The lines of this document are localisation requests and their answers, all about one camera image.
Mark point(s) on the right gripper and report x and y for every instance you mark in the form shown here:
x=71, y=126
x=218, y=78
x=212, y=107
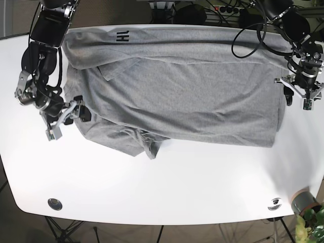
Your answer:
x=56, y=112

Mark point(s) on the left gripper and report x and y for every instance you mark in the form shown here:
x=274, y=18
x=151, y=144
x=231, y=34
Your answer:
x=303, y=80

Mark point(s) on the left metal table grommet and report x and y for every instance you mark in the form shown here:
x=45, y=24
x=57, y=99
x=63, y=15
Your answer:
x=55, y=204

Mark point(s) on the grey plant pot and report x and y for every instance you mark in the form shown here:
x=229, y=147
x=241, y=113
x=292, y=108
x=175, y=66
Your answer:
x=303, y=200

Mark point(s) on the grey long sleeve shirt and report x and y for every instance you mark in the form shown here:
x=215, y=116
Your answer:
x=145, y=86

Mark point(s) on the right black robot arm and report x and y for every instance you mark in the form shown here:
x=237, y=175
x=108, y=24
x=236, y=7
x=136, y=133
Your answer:
x=41, y=76

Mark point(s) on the green plant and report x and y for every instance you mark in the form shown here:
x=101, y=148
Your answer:
x=309, y=226

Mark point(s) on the metal table grommet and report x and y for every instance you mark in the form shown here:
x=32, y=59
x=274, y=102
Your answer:
x=275, y=204
x=55, y=204

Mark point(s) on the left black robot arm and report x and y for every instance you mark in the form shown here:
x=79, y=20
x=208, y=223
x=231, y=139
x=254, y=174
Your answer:
x=290, y=24

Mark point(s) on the right metal table grommet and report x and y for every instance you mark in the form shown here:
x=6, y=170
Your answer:
x=275, y=204

